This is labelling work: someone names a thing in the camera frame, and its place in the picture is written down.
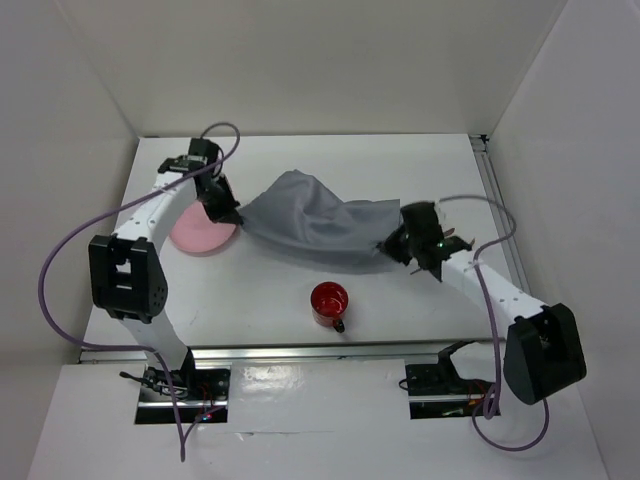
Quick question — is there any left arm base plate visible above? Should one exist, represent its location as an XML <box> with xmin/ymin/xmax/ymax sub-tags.
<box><xmin>119</xmin><ymin>368</ymin><xmax>231</xmax><ymax>425</ymax></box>

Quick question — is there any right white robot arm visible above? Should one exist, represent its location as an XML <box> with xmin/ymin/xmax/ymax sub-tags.
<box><xmin>379</xmin><ymin>201</ymin><xmax>587</xmax><ymax>405</ymax></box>

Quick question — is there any grey cloth placemat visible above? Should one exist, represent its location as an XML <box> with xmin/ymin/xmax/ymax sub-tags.
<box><xmin>239</xmin><ymin>170</ymin><xmax>401</xmax><ymax>274</ymax></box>

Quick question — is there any aluminium frame rail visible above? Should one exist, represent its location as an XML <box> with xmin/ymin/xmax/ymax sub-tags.
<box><xmin>469</xmin><ymin>132</ymin><xmax>545</xmax><ymax>341</ymax></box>
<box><xmin>77</xmin><ymin>338</ymin><xmax>549</xmax><ymax>365</ymax></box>

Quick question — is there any aluminium frame rail right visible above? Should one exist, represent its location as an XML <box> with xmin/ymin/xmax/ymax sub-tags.
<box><xmin>469</xmin><ymin>132</ymin><xmax>545</xmax><ymax>341</ymax></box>

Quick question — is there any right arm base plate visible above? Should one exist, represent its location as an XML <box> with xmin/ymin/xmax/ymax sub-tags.
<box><xmin>398</xmin><ymin>360</ymin><xmax>492</xmax><ymax>420</ymax></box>

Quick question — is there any aluminium frame rail front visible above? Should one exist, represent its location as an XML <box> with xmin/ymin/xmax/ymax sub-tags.
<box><xmin>77</xmin><ymin>338</ymin><xmax>549</xmax><ymax>365</ymax></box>

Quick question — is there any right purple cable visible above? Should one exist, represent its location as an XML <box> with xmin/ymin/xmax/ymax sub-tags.
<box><xmin>435</xmin><ymin>194</ymin><xmax>551</xmax><ymax>453</ymax></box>

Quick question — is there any pink plastic plate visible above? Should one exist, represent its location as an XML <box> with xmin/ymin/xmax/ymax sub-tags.
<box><xmin>169</xmin><ymin>201</ymin><xmax>236</xmax><ymax>255</ymax></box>

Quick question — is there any purple cable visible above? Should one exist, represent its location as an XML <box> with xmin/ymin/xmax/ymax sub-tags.
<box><xmin>435</xmin><ymin>194</ymin><xmax>551</xmax><ymax>453</ymax></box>
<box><xmin>38</xmin><ymin>122</ymin><xmax>241</xmax><ymax>462</ymax></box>

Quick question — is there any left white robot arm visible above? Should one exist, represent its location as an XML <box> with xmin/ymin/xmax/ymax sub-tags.
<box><xmin>88</xmin><ymin>138</ymin><xmax>242</xmax><ymax>399</ymax></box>

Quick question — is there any red mug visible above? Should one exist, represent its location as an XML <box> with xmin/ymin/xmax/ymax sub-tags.
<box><xmin>310</xmin><ymin>281</ymin><xmax>349</xmax><ymax>334</ymax></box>

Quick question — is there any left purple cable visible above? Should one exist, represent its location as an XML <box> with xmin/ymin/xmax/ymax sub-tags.
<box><xmin>38</xmin><ymin>122</ymin><xmax>241</xmax><ymax>462</ymax></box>

